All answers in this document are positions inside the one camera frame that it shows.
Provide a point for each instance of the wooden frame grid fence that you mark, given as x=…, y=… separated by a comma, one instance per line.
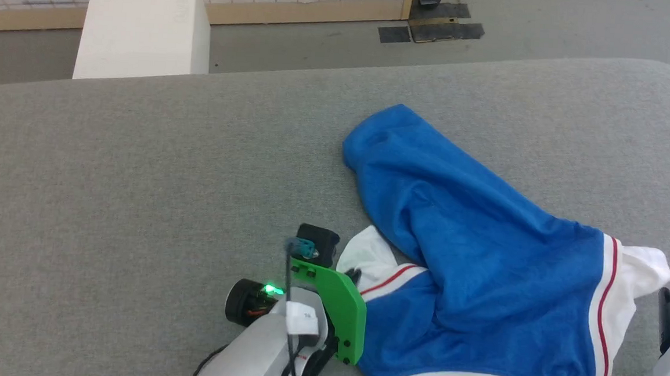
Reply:
x=293, y=12

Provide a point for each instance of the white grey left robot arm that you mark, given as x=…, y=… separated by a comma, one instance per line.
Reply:
x=255, y=352

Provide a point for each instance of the long black floor patch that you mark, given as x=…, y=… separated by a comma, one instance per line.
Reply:
x=446, y=31

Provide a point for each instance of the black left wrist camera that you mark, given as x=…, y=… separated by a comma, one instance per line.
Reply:
x=317, y=242

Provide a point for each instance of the small black floor patch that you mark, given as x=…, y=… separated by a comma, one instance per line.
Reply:
x=394, y=34

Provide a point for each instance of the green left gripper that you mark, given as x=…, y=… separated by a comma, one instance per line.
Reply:
x=341, y=316

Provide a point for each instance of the white rectangular box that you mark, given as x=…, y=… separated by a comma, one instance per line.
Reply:
x=141, y=31

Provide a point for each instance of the blue garment white red trim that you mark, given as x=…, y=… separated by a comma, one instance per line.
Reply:
x=482, y=249

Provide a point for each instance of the grey fabric sofa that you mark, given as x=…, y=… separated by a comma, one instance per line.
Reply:
x=136, y=199

